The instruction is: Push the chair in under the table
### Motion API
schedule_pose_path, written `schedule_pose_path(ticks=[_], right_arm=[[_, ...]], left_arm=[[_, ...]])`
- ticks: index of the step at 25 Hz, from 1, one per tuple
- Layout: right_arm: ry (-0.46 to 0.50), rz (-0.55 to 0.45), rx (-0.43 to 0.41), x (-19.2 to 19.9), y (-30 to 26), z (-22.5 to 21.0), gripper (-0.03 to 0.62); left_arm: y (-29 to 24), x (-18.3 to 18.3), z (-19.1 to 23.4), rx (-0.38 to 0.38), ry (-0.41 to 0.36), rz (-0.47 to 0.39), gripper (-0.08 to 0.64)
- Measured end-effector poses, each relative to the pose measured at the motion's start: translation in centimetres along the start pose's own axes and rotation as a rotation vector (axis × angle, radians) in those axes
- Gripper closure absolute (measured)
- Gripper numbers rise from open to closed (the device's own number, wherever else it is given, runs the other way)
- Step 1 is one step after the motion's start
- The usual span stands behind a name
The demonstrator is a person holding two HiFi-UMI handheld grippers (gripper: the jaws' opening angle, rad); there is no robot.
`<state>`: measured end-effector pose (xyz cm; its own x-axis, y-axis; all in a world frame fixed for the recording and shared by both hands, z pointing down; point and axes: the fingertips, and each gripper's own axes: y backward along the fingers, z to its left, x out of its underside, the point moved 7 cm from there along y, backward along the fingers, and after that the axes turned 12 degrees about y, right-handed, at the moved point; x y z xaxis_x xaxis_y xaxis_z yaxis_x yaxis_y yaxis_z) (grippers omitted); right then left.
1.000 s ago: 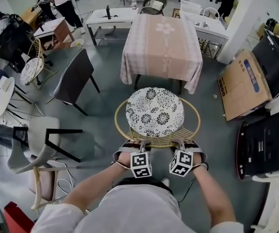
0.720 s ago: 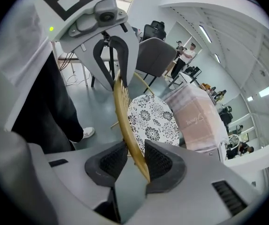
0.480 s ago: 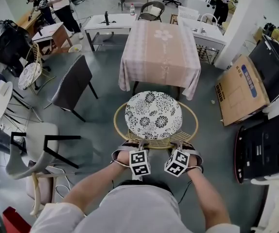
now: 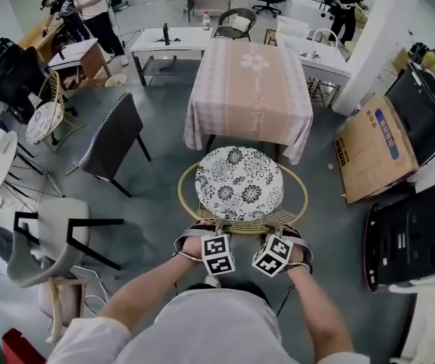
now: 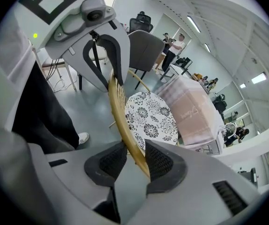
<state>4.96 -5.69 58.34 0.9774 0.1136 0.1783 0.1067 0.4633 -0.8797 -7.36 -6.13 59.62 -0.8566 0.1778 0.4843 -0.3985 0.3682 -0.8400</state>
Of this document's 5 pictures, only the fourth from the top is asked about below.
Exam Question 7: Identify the person's white t-shirt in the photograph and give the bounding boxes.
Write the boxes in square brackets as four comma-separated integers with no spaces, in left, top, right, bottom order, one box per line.
[46,286,370,364]

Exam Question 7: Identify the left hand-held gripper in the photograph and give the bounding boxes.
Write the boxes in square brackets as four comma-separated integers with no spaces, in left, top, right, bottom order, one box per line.
[174,219,237,277]

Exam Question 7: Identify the small wooden table white top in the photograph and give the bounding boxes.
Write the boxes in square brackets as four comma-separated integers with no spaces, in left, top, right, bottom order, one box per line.
[49,38,113,91]

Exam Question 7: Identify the white and black armchair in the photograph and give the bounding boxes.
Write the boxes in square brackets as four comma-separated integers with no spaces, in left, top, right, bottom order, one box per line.
[5,197,125,290]

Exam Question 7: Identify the white slatted basket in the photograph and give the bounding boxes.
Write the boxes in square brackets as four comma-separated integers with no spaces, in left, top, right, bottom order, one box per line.
[276,15,311,42]

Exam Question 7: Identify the cardboard box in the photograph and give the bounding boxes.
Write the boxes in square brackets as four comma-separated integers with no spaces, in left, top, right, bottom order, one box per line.
[333,95,420,205]

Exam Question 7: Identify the table with pink tablecloth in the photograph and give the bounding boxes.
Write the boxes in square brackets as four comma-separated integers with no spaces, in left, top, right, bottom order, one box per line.
[182,38,315,165]

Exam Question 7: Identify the light wooden desk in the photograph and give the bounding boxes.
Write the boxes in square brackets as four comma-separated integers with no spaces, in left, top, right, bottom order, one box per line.
[16,17,67,62]

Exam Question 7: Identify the wooden rack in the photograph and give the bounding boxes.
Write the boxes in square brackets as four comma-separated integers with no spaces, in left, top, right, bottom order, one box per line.
[264,27,280,47]

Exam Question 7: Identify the rattan chair with floral cushion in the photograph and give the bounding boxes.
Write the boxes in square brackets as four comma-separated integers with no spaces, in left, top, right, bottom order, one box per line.
[177,145,309,237]

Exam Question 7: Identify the white desk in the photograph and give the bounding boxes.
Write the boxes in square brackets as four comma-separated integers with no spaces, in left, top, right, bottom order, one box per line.
[130,27,215,87]

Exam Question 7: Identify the person's left hand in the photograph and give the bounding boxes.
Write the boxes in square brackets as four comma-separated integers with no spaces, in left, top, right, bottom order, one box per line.
[181,237,204,259]

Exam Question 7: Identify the floral round seat cushion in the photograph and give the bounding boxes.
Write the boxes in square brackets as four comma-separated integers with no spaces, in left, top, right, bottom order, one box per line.
[26,102,64,146]
[194,146,285,221]

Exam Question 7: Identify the white cabinet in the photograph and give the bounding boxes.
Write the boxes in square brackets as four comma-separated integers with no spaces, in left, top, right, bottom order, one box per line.
[285,0,336,30]

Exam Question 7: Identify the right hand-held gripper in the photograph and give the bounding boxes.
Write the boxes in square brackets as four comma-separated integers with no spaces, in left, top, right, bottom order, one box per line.
[252,221,313,278]

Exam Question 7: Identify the wire chair with patterned cushion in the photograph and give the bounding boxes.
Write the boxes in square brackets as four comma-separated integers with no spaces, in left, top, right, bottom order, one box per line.
[25,70,86,153]

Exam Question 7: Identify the white curved faucet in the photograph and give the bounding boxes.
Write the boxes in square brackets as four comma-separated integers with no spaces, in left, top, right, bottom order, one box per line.
[311,28,340,58]

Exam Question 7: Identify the dark grey upholstered chair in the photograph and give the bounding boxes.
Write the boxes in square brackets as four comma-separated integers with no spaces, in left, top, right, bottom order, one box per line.
[65,91,152,199]

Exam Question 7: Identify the person's left forearm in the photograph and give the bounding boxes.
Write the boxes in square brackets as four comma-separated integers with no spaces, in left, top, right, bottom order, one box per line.
[95,254,203,335]

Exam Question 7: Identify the white sink counter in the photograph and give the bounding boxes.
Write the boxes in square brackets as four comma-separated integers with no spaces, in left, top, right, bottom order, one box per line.
[277,36,353,108]

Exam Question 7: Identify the person's black trousers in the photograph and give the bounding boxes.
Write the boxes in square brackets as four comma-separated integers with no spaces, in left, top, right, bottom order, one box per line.
[183,278,276,307]

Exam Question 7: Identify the red box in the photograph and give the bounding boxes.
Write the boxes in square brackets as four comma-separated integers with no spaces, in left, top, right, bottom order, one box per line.
[1,328,46,364]

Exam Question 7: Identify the black appliance with red rim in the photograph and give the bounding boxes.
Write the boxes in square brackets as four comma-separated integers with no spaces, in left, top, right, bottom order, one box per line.
[363,167,435,293]

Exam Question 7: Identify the dark wicker chair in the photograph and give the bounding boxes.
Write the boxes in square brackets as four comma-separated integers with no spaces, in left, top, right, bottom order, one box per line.
[213,8,258,43]

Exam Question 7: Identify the person's right hand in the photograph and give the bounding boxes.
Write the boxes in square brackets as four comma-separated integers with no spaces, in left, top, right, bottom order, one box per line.
[288,245,305,267]

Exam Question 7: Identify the black television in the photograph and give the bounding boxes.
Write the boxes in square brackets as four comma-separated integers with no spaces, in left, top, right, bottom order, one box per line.
[384,61,435,167]

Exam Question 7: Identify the person's right forearm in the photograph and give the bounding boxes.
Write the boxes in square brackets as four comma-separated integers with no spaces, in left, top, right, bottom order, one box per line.
[283,265,355,356]

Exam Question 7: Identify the white bucket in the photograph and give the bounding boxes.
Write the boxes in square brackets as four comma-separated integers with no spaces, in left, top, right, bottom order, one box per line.
[104,73,127,88]

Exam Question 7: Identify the wooden chair brown seat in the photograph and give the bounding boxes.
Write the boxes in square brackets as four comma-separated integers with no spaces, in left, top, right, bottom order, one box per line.
[37,265,109,347]

